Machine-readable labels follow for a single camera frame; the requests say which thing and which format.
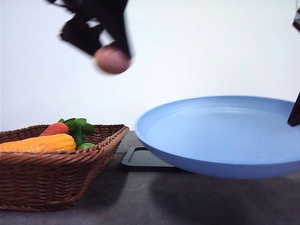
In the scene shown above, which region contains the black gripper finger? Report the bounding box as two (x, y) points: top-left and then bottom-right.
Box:
(292, 0), (300, 32)
(287, 92), (300, 126)

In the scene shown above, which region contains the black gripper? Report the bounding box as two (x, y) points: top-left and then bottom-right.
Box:
(46, 0), (131, 59)

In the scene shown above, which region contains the brown egg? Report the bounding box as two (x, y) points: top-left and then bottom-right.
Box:
(94, 45), (131, 74)

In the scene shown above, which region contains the light blue round plate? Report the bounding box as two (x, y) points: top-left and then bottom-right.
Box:
(135, 96), (300, 179)

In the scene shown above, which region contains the brown woven wicker basket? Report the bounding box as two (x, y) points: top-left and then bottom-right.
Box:
(0, 125), (129, 212)

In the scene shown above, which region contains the orange toy carrot with leaves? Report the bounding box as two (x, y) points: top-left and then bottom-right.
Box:
(40, 118), (95, 149)

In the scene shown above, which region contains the green toy vegetable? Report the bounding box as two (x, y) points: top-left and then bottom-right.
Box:
(78, 142), (96, 150)

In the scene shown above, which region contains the yellow toy corn cob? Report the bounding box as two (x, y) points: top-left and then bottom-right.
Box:
(0, 134), (76, 153)

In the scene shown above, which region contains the dark green rectangular tray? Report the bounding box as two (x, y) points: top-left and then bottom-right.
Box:
(121, 147), (177, 169)

